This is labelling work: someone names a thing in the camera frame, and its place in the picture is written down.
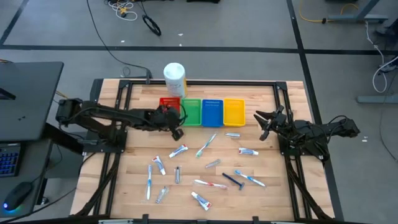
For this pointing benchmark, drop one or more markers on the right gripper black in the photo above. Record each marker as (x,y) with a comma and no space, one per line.
(276,119)

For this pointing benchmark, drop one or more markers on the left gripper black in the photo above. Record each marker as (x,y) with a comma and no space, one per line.
(164,119)

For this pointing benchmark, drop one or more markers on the white travel toothpaste tube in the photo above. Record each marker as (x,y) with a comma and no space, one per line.
(178,151)
(159,165)
(201,200)
(247,151)

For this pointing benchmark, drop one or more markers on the silver foil packet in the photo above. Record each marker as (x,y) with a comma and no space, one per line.
(232,134)

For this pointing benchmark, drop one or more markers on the green toothbrush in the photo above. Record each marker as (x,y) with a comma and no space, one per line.
(206,145)

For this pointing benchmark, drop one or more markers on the clear dark packet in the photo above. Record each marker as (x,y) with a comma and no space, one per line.
(177,175)

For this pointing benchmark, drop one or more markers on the blue white toothbrush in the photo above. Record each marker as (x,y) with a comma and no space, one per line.
(250,178)
(149,183)

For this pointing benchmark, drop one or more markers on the clear silver packet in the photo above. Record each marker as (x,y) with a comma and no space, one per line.
(162,194)
(213,163)

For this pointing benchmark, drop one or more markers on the dark blue disposable razor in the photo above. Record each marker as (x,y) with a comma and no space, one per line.
(232,180)

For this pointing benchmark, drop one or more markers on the red toothbrush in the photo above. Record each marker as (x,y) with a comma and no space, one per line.
(210,183)

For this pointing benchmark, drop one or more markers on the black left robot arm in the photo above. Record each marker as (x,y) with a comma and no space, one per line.
(124,115)

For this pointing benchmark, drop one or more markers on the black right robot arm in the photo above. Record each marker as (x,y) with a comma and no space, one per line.
(326,128)

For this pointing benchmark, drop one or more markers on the red plastic basket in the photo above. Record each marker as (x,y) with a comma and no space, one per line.
(170,101)

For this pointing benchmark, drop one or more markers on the green plastic basket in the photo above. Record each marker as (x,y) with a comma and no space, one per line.
(192,113)

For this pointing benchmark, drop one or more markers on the yellow plastic basket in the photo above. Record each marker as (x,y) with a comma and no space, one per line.
(234,112)

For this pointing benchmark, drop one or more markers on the white wipes canister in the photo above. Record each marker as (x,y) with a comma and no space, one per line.
(174,77)

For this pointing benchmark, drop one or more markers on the blue plastic basket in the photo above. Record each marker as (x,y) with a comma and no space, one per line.
(212,113)

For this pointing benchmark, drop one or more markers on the grey table leg foot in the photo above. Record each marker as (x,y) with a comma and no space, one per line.
(357,18)
(376,99)

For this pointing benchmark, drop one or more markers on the black raised desk panel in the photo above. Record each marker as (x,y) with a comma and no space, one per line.
(31,99)

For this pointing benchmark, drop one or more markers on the dark grey desk surface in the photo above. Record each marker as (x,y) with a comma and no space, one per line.
(35,161)

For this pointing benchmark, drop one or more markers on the black backlit keyboard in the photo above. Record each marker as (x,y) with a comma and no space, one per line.
(9,160)

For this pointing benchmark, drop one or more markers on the black computer mouse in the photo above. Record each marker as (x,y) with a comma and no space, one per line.
(17,196)

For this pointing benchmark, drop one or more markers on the black aluminium table frame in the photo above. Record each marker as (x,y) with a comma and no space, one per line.
(202,82)

